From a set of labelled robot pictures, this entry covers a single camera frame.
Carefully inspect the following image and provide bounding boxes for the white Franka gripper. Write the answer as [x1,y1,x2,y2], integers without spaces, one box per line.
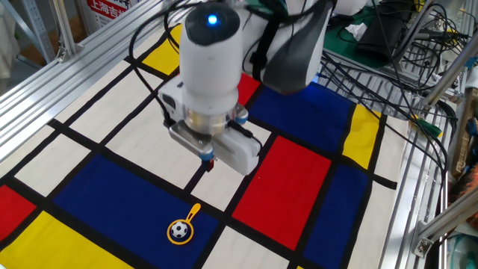
[158,76,262,176]

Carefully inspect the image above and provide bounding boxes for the yellow soccer ball pan toy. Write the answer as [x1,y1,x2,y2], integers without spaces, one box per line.
[167,203,202,246]

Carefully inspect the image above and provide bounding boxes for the small soccer ball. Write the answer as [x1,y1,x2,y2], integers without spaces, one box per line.
[171,220,189,239]

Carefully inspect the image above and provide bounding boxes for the Mondrian pattern cloth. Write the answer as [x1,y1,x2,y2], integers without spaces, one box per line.
[0,22,410,269]

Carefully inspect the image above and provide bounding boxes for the green cutting mat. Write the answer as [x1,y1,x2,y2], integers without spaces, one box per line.
[323,0,423,70]

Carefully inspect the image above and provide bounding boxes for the red Chinese text sign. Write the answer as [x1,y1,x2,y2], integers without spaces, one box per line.
[86,0,132,20]

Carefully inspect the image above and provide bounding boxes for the crumpled white tissue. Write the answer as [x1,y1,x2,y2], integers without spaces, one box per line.
[345,22,369,41]

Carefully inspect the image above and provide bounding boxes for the black bag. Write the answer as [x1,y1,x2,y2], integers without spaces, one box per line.
[354,0,412,63]

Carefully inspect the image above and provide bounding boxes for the grey perforated steel upright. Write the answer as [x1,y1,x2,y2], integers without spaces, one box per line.
[0,0,57,65]

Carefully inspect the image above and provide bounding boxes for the brown wooden board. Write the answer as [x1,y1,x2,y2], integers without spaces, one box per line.
[450,87,478,176]

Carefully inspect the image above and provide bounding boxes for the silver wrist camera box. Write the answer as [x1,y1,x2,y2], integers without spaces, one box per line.
[167,120,217,160]

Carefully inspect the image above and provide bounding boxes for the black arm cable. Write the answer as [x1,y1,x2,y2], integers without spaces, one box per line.
[128,1,197,128]

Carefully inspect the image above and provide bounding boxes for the aluminium frame post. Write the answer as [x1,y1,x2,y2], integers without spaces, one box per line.
[48,0,82,64]
[421,37,478,113]

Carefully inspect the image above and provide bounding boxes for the green cable connector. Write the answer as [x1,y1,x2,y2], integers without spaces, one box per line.
[410,114,444,138]

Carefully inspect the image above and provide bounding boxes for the aluminium frame beam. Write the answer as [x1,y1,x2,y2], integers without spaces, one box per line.
[410,194,478,259]

